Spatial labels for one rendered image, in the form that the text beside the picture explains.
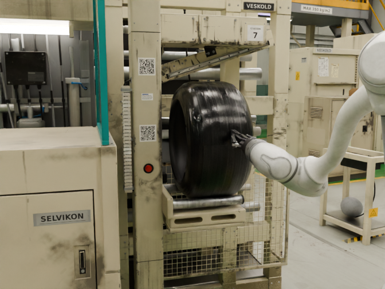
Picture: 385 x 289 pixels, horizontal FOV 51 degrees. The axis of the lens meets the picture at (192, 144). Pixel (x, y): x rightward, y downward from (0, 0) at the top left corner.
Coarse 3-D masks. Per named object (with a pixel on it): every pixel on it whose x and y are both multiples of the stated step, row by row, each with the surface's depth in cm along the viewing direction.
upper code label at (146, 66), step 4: (140, 60) 172; (144, 60) 173; (148, 60) 173; (152, 60) 174; (140, 64) 173; (144, 64) 173; (148, 64) 173; (152, 64) 174; (140, 68) 173; (144, 68) 173; (148, 68) 174; (152, 68) 174; (140, 72) 173; (144, 72) 173; (148, 72) 174; (152, 72) 174
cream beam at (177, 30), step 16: (160, 16) 197; (176, 16) 199; (192, 16) 201; (208, 16) 204; (224, 16) 206; (176, 32) 200; (192, 32) 202; (208, 32) 204; (224, 32) 207; (240, 32) 209
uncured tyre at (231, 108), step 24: (192, 96) 173; (216, 96) 173; (240, 96) 177; (192, 120) 168; (216, 120) 167; (240, 120) 170; (192, 144) 167; (216, 144) 166; (192, 168) 170; (216, 168) 169; (240, 168) 172; (192, 192) 179; (216, 192) 180
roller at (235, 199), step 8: (176, 200) 179; (184, 200) 180; (192, 200) 180; (200, 200) 181; (208, 200) 182; (216, 200) 183; (224, 200) 184; (232, 200) 184; (240, 200) 185; (176, 208) 178; (184, 208) 180
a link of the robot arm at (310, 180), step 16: (352, 96) 108; (352, 112) 108; (368, 112) 107; (336, 128) 116; (352, 128) 113; (336, 144) 120; (304, 160) 135; (320, 160) 130; (336, 160) 125; (304, 176) 132; (320, 176) 132; (304, 192) 137; (320, 192) 137
